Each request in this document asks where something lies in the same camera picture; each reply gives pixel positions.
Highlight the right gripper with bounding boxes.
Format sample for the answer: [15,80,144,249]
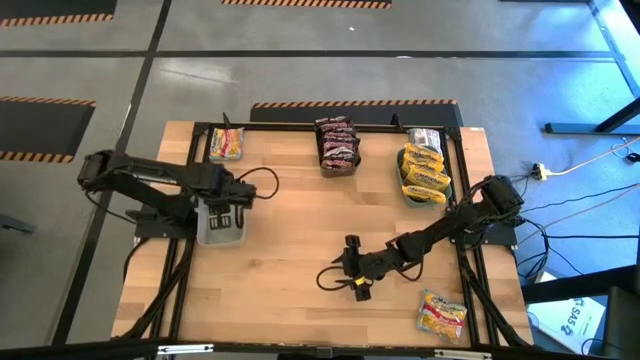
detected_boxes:
[331,233,399,303]

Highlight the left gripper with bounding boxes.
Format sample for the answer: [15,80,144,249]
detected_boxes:
[204,171,259,231]

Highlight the grey plastic bin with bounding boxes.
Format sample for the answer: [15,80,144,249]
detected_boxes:
[195,192,249,247]

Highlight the red yellow Maruchan noodle pack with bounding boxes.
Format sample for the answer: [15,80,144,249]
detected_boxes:
[416,288,469,345]
[208,126,245,162]

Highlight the teal plastic bin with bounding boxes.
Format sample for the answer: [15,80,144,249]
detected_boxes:
[396,144,454,210]

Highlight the dark brown plastic bin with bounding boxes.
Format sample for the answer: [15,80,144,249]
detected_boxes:
[314,115,362,179]

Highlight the hazard-striped black floor mat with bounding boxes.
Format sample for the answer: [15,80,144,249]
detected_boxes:
[249,98,464,128]
[0,95,97,165]
[221,0,394,10]
[0,0,119,28]

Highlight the white blue noodle pack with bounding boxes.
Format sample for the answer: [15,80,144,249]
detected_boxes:
[405,127,444,151]

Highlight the grey furniture foot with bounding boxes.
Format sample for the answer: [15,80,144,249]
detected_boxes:
[0,213,37,235]

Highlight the black floor beam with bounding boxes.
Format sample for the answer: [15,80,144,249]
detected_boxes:
[521,264,640,305]

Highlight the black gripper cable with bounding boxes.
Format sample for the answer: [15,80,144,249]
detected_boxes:
[315,264,354,293]
[234,166,281,201]

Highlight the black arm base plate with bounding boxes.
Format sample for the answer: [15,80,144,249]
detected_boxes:
[447,219,517,247]
[133,207,199,240]

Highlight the black aluminium table frame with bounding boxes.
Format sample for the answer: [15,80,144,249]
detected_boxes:
[112,112,534,351]

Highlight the silver metal bracket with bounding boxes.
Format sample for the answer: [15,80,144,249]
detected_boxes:
[156,343,215,356]
[433,348,494,360]

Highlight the black floor cable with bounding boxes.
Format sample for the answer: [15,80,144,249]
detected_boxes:
[542,233,640,240]
[519,182,640,214]

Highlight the white floor cable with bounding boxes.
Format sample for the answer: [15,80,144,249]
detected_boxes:
[547,143,640,177]

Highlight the black desk leg frame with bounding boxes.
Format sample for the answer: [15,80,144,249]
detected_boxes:
[543,0,640,136]

